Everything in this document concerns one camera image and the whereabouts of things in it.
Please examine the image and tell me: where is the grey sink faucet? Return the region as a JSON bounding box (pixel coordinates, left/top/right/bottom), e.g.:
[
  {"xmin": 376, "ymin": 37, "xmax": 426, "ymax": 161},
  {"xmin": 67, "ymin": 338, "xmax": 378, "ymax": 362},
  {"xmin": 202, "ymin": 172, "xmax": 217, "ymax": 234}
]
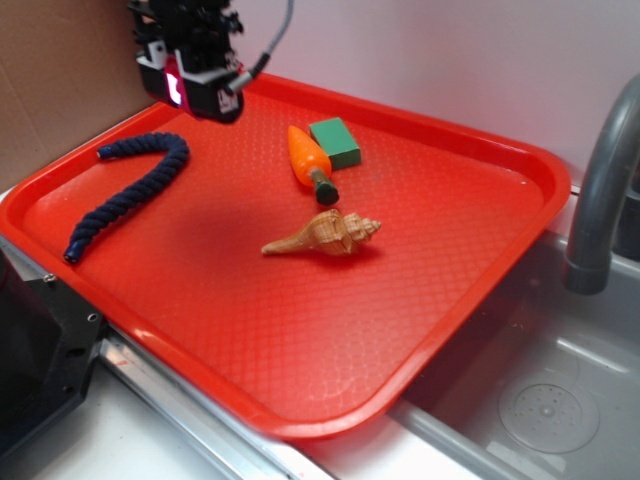
[{"xmin": 562, "ymin": 76, "xmax": 639, "ymax": 295}]

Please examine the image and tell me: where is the grey toy sink basin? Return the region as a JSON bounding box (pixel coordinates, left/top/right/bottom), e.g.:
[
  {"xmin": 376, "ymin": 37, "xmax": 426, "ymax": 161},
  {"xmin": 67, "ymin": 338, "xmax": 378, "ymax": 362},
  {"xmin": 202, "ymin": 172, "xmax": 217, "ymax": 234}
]
[{"xmin": 306, "ymin": 235, "xmax": 639, "ymax": 479}]

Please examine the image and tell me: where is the green rectangular block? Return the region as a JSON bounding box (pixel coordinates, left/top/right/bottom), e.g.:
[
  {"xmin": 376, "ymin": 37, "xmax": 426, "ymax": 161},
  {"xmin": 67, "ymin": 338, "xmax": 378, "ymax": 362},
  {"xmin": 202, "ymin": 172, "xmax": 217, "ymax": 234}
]
[{"xmin": 310, "ymin": 117, "xmax": 362, "ymax": 170}]

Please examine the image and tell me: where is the red plastic tray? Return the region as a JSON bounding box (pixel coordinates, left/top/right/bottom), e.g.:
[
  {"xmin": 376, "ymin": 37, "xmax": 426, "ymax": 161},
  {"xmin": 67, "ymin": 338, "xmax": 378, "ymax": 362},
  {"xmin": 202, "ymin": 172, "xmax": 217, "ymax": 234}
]
[{"xmin": 1, "ymin": 76, "xmax": 570, "ymax": 440}]

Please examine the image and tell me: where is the orange toy carrot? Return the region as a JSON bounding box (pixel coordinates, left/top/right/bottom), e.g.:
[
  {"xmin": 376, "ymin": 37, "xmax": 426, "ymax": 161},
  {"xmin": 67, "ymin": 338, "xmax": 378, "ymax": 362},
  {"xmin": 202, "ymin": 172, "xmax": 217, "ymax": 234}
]
[{"xmin": 287, "ymin": 125, "xmax": 339, "ymax": 206}]

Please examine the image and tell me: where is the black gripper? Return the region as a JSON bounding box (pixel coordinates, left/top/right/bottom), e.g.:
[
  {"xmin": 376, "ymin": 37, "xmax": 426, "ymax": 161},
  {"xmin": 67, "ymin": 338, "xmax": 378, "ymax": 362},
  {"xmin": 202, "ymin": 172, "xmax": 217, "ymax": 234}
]
[{"xmin": 127, "ymin": 1, "xmax": 244, "ymax": 124}]

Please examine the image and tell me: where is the tan spiral seashell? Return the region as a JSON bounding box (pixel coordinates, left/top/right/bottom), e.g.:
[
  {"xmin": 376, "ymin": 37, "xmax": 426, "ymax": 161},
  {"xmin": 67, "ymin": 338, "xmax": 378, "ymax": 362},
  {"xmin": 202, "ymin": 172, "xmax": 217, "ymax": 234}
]
[{"xmin": 261, "ymin": 209, "xmax": 382, "ymax": 257}]

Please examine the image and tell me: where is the dark blue twisted rope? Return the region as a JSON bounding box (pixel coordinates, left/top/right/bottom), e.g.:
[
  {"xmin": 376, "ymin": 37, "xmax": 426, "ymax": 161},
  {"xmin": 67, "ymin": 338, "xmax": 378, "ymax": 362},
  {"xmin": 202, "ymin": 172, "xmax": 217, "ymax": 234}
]
[{"xmin": 62, "ymin": 131, "xmax": 191, "ymax": 264}]

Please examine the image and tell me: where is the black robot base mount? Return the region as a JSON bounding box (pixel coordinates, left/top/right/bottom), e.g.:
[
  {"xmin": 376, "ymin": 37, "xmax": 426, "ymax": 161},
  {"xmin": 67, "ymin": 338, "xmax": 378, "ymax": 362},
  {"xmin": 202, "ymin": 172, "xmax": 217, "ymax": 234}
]
[{"xmin": 1, "ymin": 255, "xmax": 106, "ymax": 459}]

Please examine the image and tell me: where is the braided grey cable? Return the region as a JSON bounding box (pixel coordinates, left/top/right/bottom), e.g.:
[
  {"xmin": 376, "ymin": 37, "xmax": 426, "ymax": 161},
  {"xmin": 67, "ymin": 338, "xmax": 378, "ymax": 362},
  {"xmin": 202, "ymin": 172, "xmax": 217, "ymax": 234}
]
[{"xmin": 223, "ymin": 0, "xmax": 295, "ymax": 95}]

